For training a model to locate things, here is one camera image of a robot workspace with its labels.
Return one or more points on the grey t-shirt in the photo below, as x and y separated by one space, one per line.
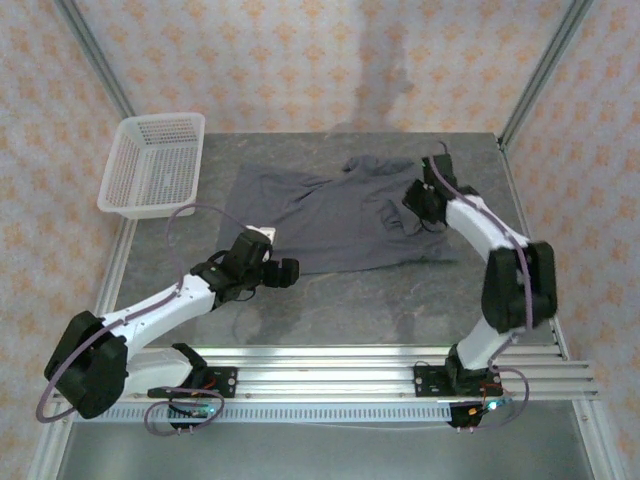
325 225

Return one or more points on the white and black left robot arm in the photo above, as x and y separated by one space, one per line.
160 305

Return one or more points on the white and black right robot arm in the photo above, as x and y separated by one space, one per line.
500 285

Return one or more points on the white plastic mesh basket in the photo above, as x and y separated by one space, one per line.
150 165

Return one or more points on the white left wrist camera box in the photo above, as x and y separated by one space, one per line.
262 234

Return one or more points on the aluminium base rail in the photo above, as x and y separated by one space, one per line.
325 380

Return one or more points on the aluminium frame post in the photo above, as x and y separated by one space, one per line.
95 55
542 75

